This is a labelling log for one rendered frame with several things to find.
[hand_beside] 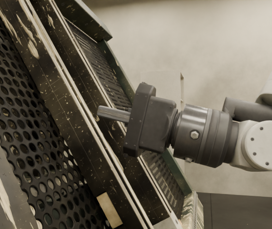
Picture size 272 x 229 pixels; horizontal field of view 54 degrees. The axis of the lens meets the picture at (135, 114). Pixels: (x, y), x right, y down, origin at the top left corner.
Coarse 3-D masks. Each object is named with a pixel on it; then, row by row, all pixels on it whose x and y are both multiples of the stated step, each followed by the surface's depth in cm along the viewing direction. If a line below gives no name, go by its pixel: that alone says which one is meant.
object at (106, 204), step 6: (102, 198) 60; (108, 198) 60; (102, 204) 60; (108, 204) 60; (108, 210) 60; (114, 210) 60; (108, 216) 60; (114, 216) 60; (114, 222) 60; (120, 222) 59
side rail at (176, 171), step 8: (104, 40) 171; (104, 48) 170; (112, 56) 168; (112, 64) 168; (120, 72) 167; (120, 80) 167; (128, 80) 168; (128, 88) 165; (128, 96) 165; (168, 152) 158; (168, 160) 158; (176, 168) 157; (176, 176) 157; (184, 176) 159; (184, 184) 156; (184, 192) 155
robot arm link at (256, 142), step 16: (224, 112) 40; (240, 112) 40; (256, 112) 39; (224, 128) 37; (240, 128) 38; (256, 128) 34; (208, 144) 37; (224, 144) 37; (240, 144) 37; (256, 144) 34; (208, 160) 38; (224, 160) 39; (240, 160) 37; (256, 160) 34
